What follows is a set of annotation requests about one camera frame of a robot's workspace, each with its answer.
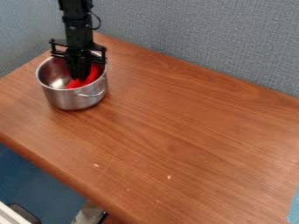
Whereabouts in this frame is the metal pot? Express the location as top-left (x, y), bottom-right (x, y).
top-left (35, 57), bottom-right (109, 110)

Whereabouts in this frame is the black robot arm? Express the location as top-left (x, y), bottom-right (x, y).
top-left (50, 0), bottom-right (109, 81)

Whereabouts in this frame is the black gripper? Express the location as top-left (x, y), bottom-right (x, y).
top-left (50, 38), bottom-right (109, 81)

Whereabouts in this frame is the metal table leg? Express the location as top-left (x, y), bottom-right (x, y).
top-left (71, 201), bottom-right (109, 224)

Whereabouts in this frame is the black cable loop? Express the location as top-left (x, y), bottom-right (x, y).
top-left (87, 11), bottom-right (103, 31)

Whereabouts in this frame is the red rectangular block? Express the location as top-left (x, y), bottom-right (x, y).
top-left (66, 64), bottom-right (105, 89)

